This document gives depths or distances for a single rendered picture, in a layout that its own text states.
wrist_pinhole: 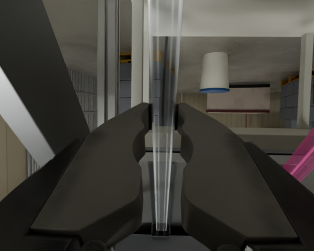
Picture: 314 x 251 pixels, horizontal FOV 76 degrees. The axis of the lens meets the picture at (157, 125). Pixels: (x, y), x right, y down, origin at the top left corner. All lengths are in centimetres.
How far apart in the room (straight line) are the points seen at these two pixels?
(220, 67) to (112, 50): 287
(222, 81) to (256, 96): 353
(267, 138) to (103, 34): 49
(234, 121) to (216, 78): 607
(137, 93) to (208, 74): 271
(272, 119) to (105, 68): 909
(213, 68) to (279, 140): 267
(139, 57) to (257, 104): 618
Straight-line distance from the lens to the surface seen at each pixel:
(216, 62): 327
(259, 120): 930
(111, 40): 46
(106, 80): 45
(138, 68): 58
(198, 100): 917
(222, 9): 75
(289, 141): 65
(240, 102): 659
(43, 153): 17
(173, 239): 31
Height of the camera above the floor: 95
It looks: 3 degrees up
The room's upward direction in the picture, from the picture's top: 179 degrees counter-clockwise
